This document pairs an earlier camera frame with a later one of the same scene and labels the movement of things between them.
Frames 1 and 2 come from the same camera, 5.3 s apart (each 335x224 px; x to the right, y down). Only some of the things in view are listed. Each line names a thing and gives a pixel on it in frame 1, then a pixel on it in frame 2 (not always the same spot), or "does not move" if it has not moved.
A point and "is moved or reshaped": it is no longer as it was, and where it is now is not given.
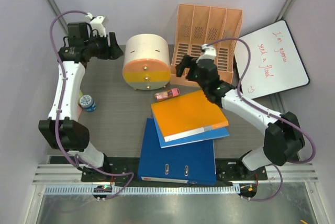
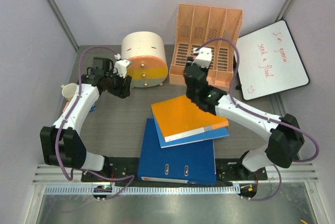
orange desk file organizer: (198, 25) does not move
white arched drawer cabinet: (146, 65) is moved or reshaped
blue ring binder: (190, 164) does not move
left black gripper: (113, 52) → (122, 91)
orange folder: (188, 115) does not move
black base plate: (130, 172) does not move
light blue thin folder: (220, 132) does not move
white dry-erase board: (276, 65) does not move
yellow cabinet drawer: (146, 76) is moved or reshaped
